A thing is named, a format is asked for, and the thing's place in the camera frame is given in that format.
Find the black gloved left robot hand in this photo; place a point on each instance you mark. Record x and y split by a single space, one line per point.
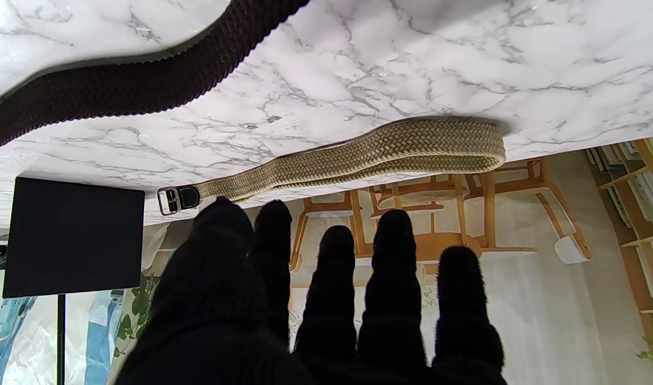
326 337

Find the beige braided belt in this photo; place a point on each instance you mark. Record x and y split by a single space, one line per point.
428 141

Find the black square storage box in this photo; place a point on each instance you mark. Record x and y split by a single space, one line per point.
75 238

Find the black woven belt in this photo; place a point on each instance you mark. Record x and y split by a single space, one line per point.
117 85

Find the printed room scene backdrop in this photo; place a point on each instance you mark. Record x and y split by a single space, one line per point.
545 310

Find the black backdrop stand pole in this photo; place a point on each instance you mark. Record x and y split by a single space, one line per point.
61 342

